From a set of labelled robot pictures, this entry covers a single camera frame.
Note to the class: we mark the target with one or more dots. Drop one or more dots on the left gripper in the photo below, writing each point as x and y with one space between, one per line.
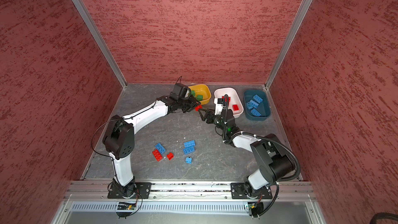
193 104

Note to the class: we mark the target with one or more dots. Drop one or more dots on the aluminium corner post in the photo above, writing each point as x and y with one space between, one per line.
297 21
88 20

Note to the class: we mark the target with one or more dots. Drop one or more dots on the blue lego brick pair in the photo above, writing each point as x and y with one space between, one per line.
189 143
188 150

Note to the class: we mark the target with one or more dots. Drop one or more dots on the blue lego brick long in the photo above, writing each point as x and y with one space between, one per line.
254 112

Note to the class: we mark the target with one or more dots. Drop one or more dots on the red lego brick small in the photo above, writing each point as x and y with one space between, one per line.
170 156

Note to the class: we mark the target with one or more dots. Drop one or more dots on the red lego brick long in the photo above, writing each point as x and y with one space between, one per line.
157 155

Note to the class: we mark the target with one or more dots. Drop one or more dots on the yellow plastic bin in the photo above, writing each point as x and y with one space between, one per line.
201 92

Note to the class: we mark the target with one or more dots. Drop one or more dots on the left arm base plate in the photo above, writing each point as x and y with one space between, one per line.
130 191

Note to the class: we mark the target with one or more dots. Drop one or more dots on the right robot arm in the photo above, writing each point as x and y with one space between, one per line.
276 162

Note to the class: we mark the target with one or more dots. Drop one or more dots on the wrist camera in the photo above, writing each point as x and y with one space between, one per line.
219 105
180 92

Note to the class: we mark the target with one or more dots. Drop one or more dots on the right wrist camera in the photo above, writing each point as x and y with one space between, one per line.
219 105

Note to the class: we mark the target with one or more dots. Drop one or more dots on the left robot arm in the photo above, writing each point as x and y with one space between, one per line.
119 137

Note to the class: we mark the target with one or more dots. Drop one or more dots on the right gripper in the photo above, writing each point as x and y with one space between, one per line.
211 113

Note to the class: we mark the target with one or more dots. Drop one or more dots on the aluminium corner post right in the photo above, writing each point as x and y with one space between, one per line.
297 21

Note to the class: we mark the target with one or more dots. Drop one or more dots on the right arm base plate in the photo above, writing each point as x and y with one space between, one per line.
245 191

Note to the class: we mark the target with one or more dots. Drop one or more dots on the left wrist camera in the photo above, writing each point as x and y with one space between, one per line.
180 92

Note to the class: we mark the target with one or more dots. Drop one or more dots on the aluminium front rail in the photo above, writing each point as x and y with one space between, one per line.
174 190

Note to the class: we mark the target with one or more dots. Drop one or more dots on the aluminium corner post left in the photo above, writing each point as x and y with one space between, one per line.
88 20

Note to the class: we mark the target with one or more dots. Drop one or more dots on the teal plastic bin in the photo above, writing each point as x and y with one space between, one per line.
263 107

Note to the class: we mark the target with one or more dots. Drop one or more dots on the blue lego brick bottom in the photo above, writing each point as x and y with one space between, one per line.
160 148

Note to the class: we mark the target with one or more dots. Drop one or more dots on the white plastic bin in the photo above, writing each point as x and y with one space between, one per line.
232 93

